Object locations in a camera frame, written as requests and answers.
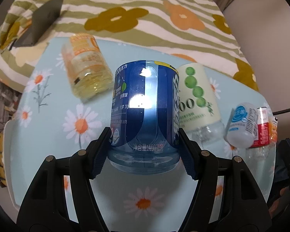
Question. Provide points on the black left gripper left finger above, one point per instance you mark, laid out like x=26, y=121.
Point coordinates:
x=44, y=206

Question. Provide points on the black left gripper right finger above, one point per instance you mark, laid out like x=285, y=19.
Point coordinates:
x=243, y=207

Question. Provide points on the blue cut bottle cup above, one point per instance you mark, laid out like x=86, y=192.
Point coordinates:
x=145, y=118

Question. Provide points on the white blue-label cut bottle cup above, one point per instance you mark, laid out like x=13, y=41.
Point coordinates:
x=241, y=128

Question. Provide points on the red label clear bottle cup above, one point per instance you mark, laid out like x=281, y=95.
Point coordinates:
x=266, y=130

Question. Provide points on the cream green-dot cut bottle cup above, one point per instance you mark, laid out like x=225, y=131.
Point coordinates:
x=200, y=116

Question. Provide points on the yellow orange cut bottle cup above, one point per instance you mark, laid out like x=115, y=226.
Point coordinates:
x=87, y=70

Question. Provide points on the daisy print light-blue tablecloth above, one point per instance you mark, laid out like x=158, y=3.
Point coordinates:
x=65, y=125

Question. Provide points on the dark grey laptop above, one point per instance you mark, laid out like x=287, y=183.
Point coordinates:
x=42, y=20

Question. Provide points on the green striped floral quilt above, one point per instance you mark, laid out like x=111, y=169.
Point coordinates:
x=195, y=30

